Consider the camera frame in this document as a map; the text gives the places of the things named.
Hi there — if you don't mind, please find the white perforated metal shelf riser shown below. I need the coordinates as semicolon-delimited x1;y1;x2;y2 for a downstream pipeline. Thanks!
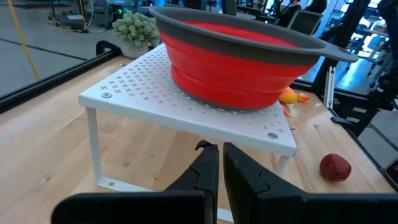
78;43;298;223

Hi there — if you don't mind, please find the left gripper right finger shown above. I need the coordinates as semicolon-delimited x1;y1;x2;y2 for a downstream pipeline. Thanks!
223;142;398;224

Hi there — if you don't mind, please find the green potted plant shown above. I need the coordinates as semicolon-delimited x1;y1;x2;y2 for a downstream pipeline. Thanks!
111;11;161;60

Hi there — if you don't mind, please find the dark red pomegranate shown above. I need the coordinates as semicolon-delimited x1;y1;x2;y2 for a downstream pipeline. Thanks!
319;152;352;183

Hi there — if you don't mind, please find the red collapsible colander grey rim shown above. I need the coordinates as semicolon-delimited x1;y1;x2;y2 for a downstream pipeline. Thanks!
148;6;360;111

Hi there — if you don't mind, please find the person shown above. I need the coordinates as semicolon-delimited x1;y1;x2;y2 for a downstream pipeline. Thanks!
277;0;302;28
306;0;328;15

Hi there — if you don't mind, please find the grey office chair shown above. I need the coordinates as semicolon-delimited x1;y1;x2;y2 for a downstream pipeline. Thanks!
287;9;324;35

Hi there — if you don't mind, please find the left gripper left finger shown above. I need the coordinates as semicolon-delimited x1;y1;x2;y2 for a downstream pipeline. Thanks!
51;139;220;224

